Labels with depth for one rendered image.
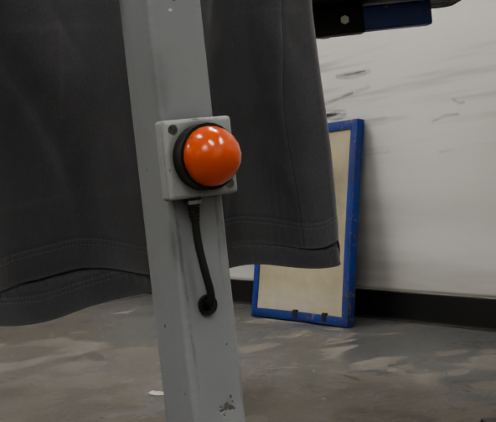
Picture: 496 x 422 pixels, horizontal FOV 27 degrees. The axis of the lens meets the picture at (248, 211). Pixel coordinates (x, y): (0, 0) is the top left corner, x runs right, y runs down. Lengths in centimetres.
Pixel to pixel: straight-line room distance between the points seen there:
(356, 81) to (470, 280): 86
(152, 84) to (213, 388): 20
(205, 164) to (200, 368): 13
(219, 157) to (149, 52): 9
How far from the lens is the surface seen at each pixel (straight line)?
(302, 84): 108
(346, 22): 217
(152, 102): 67
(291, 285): 406
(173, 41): 67
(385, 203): 379
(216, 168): 64
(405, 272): 377
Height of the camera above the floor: 65
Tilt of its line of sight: 3 degrees down
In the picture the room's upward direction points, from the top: 6 degrees counter-clockwise
